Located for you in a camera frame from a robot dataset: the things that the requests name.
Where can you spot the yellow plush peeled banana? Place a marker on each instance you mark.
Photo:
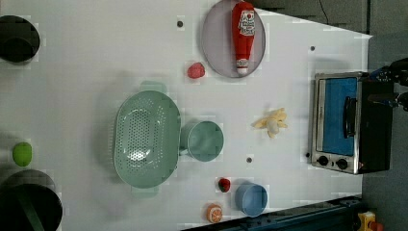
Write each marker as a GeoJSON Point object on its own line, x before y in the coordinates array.
{"type": "Point", "coordinates": [272, 122]}

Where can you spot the black and silver toaster oven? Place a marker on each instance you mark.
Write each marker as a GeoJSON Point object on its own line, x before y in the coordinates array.
{"type": "Point", "coordinates": [352, 130]}

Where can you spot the green cup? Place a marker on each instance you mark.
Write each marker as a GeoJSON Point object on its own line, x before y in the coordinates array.
{"type": "Point", "coordinates": [202, 140]}

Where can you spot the pink plush strawberry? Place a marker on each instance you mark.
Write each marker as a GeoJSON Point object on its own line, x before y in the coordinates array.
{"type": "Point", "coordinates": [196, 70]}

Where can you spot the green oval colander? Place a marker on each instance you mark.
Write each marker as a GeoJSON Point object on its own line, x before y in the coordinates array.
{"type": "Point", "coordinates": [147, 138]}

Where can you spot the dark red toy strawberry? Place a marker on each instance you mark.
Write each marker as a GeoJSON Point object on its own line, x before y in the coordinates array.
{"type": "Point", "coordinates": [224, 184]}

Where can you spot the grey round plate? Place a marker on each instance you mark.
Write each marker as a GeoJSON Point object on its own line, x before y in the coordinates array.
{"type": "Point", "coordinates": [217, 40]}

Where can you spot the blue cup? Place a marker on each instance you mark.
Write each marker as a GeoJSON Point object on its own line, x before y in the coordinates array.
{"type": "Point", "coordinates": [251, 199]}

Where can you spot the red plush ketchup bottle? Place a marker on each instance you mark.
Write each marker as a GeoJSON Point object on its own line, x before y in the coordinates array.
{"type": "Point", "coordinates": [243, 33]}

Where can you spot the toy orange slice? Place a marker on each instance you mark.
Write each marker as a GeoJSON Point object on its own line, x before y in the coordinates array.
{"type": "Point", "coordinates": [214, 213]}

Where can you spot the green toy lime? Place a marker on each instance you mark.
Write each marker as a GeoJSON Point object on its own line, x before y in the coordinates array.
{"type": "Point", "coordinates": [22, 154]}

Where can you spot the yellow toy block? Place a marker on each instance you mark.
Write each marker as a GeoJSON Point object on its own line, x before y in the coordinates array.
{"type": "Point", "coordinates": [369, 223]}

